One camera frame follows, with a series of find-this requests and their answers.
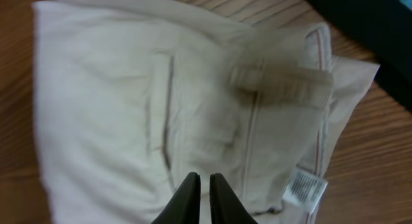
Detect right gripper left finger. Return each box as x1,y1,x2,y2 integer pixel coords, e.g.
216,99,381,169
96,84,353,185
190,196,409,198
151,172,201,224

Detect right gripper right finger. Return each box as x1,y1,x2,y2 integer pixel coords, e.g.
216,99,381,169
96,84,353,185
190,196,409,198
209,173,258,224

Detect beige shorts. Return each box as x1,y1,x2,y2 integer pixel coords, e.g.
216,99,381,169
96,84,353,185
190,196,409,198
32,0,379,223

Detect black garment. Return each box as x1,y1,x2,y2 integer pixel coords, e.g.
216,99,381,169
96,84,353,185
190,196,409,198
307,0,411,111

